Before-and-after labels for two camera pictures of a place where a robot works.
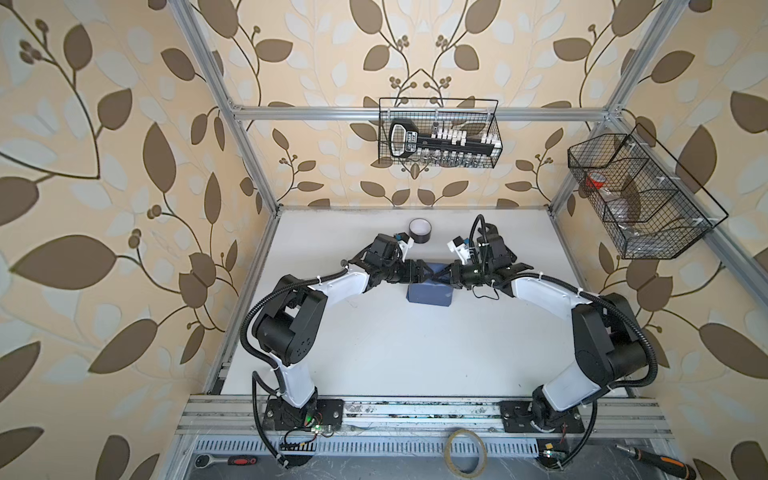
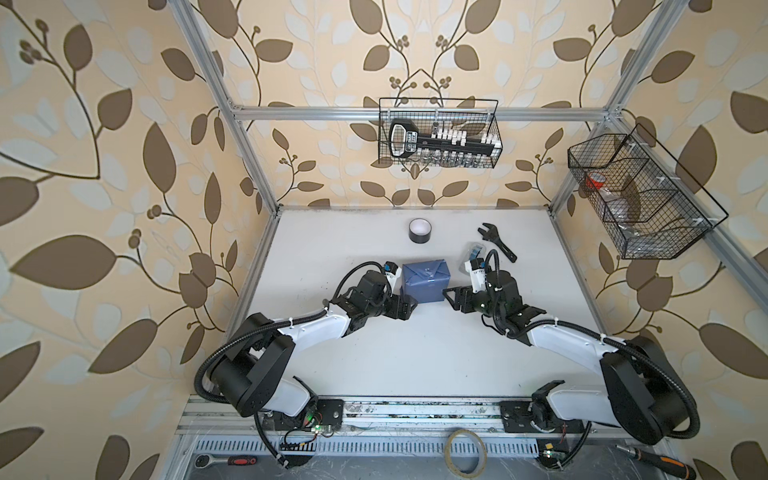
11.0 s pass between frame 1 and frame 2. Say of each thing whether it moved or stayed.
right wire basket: stayed
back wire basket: stayed
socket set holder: stayed
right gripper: moved
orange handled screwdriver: stayed
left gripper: moved
